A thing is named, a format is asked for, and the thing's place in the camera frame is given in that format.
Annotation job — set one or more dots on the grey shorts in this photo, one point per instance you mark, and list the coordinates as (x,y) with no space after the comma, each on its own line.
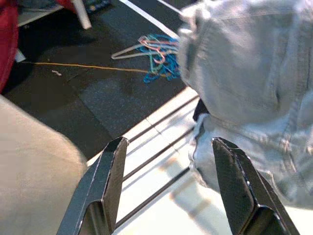
(31,159)

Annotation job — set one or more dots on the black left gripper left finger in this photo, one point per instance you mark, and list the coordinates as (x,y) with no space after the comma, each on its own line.
(97,191)

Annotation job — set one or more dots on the colourful hanger pile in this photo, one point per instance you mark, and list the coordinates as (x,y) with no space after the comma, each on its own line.
(159,71)

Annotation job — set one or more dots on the white low table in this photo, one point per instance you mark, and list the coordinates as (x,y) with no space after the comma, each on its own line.
(83,17)

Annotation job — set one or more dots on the red cloth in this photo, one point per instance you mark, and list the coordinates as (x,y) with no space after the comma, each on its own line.
(8,49)

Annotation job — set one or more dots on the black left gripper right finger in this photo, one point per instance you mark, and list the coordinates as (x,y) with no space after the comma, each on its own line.
(244,195)

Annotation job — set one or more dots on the blue denim shorts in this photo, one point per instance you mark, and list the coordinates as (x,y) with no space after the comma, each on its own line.
(244,73)

